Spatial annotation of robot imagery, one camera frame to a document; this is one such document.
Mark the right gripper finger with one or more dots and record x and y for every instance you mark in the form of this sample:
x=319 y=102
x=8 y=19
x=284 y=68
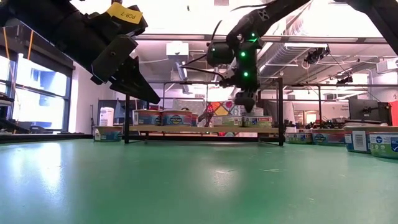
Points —
x=245 y=101

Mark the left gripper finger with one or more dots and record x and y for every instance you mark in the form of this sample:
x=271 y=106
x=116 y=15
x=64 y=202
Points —
x=140 y=28
x=115 y=59

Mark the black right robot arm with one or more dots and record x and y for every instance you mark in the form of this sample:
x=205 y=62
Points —
x=273 y=14

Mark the background black robot arm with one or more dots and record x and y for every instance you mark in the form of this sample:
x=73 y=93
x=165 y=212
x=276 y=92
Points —
x=207 y=115

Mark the dark grey hanging cloth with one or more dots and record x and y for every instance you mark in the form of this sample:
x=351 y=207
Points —
x=269 y=109

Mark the white ceiling unit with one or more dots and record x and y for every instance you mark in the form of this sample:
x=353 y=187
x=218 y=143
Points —
x=177 y=49

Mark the white plastic jug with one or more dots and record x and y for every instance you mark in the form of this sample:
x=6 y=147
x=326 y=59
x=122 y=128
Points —
x=106 y=116

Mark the grey hanging sheet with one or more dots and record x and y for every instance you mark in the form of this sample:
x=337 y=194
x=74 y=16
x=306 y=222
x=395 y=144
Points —
x=186 y=104

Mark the long grey ceiling beam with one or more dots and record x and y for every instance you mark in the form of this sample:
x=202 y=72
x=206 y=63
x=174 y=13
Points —
x=311 y=39

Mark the large window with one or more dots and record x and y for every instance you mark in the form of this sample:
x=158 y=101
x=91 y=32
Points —
x=40 y=93

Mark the black ceiling-hung device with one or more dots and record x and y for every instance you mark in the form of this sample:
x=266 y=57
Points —
x=315 y=55
x=344 y=80

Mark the cluttered background workbench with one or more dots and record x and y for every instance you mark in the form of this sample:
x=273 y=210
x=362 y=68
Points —
x=326 y=124

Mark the green table mat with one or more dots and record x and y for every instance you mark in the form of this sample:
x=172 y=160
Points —
x=199 y=186

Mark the black background monitor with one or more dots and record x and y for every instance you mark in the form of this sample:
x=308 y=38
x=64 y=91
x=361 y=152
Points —
x=367 y=109

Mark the orange red fabric panel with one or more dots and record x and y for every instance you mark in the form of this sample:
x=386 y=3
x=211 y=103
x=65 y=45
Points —
x=394 y=113

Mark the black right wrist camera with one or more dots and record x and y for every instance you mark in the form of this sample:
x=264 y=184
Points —
x=220 y=54

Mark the silver ceiling duct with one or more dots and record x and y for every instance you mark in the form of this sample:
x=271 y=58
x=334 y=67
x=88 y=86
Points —
x=276 y=57

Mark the wooden shelf black metal frame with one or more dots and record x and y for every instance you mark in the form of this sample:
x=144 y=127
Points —
x=202 y=129

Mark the black background rig frame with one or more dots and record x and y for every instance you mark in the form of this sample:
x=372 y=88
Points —
x=319 y=105

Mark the black metal rig frame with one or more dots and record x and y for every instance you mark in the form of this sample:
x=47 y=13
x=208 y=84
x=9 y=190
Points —
x=46 y=137

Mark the white wall unit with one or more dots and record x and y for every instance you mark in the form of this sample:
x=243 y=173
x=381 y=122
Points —
x=387 y=66

